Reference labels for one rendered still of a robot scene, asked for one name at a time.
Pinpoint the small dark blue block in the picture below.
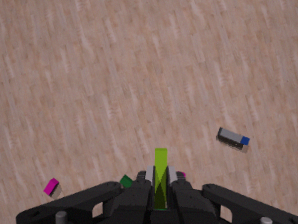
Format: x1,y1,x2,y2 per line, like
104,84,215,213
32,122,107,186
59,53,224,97
240,136,250,145

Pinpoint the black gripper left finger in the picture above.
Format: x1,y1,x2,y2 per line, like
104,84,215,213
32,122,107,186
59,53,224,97
16,165,155,224

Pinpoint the grey rod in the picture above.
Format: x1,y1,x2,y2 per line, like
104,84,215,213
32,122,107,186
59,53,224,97
217,127,243,143

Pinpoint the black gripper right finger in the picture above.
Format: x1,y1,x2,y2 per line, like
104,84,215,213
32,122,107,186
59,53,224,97
166,166,298,224

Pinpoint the lime green rod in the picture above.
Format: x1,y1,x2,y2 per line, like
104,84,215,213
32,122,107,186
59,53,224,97
154,148,167,209

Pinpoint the dark green rod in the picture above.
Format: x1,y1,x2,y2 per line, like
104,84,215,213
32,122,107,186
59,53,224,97
120,175,133,188

